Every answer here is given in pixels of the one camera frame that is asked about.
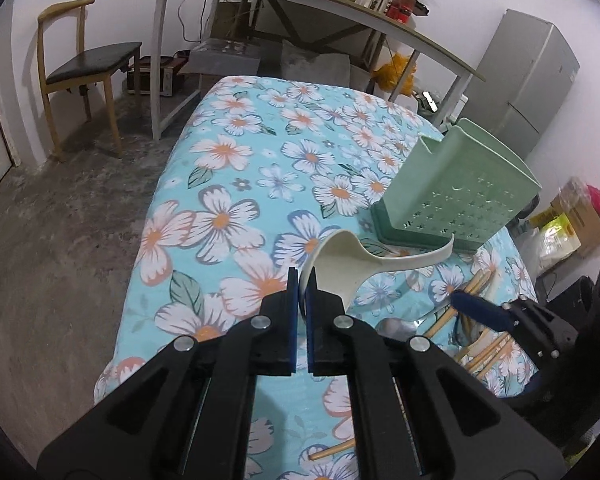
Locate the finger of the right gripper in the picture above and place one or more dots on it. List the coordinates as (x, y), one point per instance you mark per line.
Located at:
(482, 311)

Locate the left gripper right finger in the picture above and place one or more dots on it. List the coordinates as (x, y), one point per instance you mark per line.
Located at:
(416, 413)

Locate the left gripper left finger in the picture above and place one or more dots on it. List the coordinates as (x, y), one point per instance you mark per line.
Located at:
(186, 413)

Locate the wooden chopstick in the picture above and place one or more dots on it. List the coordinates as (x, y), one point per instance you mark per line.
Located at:
(489, 355)
(474, 284)
(486, 340)
(333, 450)

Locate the cream plastic ladle spoon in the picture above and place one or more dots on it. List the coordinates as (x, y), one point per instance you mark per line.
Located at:
(341, 264)

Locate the green perforated utensil holder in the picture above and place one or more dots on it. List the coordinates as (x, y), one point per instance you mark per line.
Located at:
(465, 187)

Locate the cardboard box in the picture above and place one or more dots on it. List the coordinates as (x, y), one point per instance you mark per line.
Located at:
(574, 200)

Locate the grey refrigerator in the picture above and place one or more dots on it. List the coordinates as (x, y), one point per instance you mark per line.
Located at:
(527, 72)

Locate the floral blue tablecloth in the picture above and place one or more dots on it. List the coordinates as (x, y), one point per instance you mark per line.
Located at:
(264, 170)

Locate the yellow plastic bag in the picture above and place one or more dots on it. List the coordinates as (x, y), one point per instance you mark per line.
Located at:
(387, 76)

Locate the long white desk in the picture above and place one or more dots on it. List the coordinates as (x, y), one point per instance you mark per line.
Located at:
(319, 26)

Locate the red bottle on desk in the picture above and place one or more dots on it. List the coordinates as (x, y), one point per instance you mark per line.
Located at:
(401, 10)

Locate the grey storage box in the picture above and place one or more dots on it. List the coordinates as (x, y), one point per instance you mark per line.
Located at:
(223, 57)

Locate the wooden chair black seat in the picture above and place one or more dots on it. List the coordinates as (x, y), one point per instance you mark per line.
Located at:
(88, 66)

